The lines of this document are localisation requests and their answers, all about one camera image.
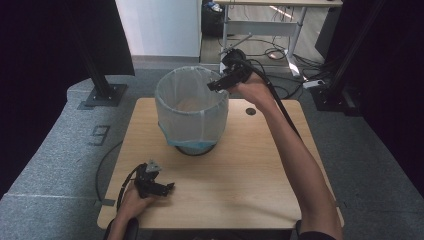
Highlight black floor cables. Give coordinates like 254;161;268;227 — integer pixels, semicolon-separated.
218;36;326;73

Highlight desk with white metal legs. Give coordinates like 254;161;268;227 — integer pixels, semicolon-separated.
213;0;344;78

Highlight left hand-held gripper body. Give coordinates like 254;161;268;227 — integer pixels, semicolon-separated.
134;159;165;200

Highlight white power strip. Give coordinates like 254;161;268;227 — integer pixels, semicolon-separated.
302;78;326;90

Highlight person's right hand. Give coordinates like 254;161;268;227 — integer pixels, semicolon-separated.
229;73;278;113

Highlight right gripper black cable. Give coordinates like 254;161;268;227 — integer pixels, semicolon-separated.
244;59;304;141

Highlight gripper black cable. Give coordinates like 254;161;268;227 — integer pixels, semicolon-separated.
116;163;145;212
244;59;304;141

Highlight black metal stand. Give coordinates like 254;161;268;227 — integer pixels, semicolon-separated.
66;0;129;108
309;0;391;116

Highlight black curtain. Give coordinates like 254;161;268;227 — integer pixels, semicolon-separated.
328;0;424;198
0;0;136;198

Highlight person's black sleeve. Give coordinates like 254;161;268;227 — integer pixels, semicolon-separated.
298;230;338;240

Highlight black cable on carpet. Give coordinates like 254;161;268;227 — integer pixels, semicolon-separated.
95;140;124;203

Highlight white partition panel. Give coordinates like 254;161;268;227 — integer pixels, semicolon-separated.
114;0;203;58

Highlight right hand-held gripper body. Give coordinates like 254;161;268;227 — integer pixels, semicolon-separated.
218;47;254;84

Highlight person's left hand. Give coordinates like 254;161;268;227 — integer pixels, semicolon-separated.
116;182;158;223

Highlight black bag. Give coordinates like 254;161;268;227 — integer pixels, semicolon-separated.
201;1;226;38

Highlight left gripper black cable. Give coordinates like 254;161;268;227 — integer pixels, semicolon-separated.
116;163;145;212

